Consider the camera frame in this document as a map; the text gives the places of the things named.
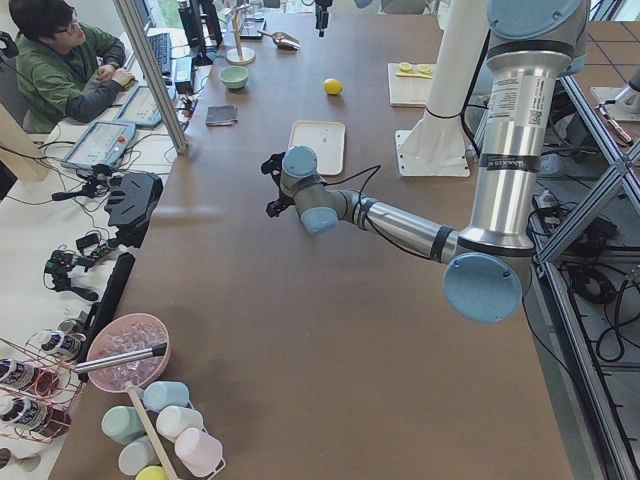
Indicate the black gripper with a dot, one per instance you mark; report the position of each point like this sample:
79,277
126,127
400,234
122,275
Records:
278,186
321,16

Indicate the yellow lemon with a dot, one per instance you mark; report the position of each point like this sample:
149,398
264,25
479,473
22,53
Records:
332,86

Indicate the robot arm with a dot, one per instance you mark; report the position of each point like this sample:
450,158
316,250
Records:
526,46

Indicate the cream rabbit tray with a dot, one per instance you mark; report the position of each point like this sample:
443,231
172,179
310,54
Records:
326,139

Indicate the metal scoop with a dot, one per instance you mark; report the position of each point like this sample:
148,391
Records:
282,40

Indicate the grey folded cloth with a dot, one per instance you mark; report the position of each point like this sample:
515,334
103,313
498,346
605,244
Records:
223,115

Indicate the wooden mug stand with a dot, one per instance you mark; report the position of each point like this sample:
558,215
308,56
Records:
238,55

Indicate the yellow plastic knife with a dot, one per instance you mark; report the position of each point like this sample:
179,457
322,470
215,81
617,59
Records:
412,75

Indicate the mint green bowl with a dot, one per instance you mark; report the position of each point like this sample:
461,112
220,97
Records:
234,77

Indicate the wooden cutting board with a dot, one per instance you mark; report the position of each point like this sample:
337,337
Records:
408,92

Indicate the lemon slice right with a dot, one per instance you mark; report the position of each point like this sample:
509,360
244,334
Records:
423,69

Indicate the teach pendant tablet far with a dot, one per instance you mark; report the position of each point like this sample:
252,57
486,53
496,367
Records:
140,108

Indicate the teach pendant tablet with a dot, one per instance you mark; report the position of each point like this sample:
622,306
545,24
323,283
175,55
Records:
103,143
140,108

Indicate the black keyboard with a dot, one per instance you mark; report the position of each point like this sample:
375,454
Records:
160,45

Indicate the teach pendant tablet near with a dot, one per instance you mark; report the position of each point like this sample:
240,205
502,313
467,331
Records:
103,143

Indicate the black bar device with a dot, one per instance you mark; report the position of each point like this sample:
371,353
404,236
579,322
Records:
105,309

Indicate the metal tongs in bowl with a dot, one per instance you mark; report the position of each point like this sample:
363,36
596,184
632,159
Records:
159,350

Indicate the pink ice bowl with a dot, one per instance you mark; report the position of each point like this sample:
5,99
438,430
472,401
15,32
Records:
126,334

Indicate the seated person green jacket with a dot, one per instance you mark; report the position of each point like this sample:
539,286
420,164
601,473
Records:
65,68

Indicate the light blue plastic cup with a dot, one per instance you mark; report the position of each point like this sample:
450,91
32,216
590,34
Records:
161,394

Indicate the white plastic cup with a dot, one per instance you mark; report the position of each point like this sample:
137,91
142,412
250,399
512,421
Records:
173,420

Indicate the pale pink plastic cup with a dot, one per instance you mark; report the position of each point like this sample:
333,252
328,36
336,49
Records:
200,452

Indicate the mint green plastic cup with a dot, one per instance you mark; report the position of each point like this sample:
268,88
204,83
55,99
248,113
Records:
122,424

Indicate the grey blue plastic cup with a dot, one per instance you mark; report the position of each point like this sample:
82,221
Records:
136,456

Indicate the yellow plastic cup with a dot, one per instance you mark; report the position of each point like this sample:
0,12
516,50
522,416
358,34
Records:
152,472

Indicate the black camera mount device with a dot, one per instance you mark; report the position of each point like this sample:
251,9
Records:
132,199

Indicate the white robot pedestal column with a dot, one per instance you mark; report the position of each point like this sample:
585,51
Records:
463,39

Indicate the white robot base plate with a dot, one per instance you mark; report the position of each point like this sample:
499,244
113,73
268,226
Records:
431,153

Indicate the aluminium frame post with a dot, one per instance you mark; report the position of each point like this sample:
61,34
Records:
138,39

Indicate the copper wire bottle rack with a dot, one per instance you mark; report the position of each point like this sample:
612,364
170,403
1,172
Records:
38,393

